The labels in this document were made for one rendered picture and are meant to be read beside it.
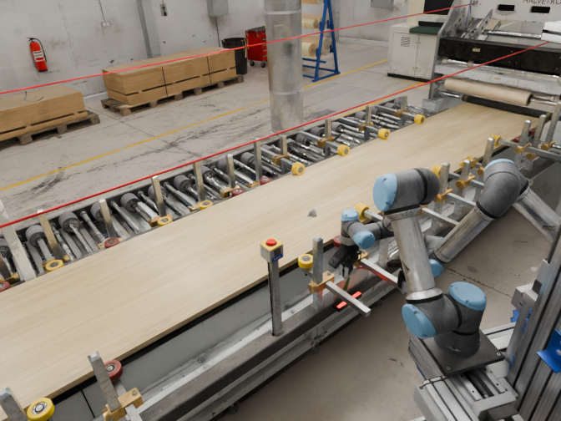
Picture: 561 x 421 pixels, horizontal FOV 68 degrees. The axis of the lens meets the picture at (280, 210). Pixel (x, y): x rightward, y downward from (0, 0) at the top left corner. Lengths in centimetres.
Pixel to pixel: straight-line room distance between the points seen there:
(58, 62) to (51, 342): 697
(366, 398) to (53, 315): 173
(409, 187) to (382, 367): 167
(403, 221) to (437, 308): 29
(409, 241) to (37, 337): 155
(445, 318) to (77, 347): 141
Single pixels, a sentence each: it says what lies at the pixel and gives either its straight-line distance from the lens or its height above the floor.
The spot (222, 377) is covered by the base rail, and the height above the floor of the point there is 70.
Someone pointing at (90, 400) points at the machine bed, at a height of 72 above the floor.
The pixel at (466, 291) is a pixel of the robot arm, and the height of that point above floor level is 127.
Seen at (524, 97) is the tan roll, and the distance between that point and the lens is 429.
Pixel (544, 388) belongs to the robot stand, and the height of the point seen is 104.
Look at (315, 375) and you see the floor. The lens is 276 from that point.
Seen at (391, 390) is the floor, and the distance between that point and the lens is 275.
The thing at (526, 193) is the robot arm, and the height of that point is 144.
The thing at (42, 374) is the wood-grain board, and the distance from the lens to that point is 192.
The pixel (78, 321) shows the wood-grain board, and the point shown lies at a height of 90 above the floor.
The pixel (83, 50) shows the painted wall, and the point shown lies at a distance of 871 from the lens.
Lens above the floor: 222
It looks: 32 degrees down
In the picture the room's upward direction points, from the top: 3 degrees counter-clockwise
